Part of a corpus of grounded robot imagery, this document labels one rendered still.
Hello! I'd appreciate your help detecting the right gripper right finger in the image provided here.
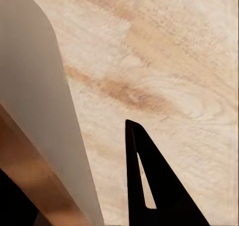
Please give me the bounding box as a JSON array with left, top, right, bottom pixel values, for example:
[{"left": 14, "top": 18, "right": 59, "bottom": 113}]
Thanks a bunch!
[{"left": 125, "top": 119, "right": 211, "bottom": 226}]

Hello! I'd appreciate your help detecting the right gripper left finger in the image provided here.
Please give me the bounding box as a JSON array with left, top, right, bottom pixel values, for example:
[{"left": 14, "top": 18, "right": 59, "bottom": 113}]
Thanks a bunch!
[{"left": 0, "top": 168, "right": 39, "bottom": 226}]

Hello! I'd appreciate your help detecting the trash can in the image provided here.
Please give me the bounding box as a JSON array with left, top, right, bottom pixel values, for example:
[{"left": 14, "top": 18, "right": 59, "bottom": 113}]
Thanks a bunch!
[{"left": 0, "top": 0, "right": 105, "bottom": 226}]

